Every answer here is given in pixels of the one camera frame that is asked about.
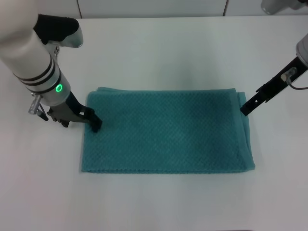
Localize left wrist camera housing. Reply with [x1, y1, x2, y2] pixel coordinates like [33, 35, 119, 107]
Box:
[33, 13, 84, 49]

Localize teal waffle-textured towel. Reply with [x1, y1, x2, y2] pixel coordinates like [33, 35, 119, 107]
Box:
[81, 87, 256, 174]

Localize gripper cable with connector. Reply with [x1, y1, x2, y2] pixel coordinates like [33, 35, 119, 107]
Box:
[28, 94, 49, 122]
[281, 68, 308, 91]

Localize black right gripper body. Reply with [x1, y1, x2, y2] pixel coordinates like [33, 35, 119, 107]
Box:
[255, 56, 308, 103]

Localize left gripper cable with connector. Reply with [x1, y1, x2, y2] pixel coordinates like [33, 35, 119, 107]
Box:
[28, 94, 49, 122]

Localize right gripper cable with connector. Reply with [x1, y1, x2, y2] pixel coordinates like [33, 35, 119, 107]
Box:
[281, 68, 308, 91]

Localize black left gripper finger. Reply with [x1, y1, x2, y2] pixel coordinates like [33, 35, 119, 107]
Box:
[87, 114, 104, 134]

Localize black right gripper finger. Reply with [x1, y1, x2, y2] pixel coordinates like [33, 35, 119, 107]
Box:
[240, 92, 267, 117]

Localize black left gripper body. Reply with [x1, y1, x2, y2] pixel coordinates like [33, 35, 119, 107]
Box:
[46, 91, 97, 128]

